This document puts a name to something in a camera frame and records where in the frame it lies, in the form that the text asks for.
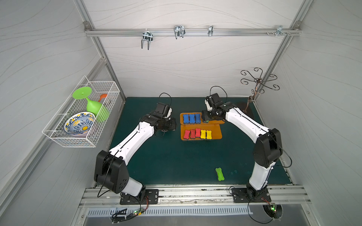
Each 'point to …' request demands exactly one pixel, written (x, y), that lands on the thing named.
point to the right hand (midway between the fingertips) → (206, 114)
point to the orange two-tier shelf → (192, 127)
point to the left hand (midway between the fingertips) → (175, 124)
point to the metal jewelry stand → (259, 81)
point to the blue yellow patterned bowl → (78, 125)
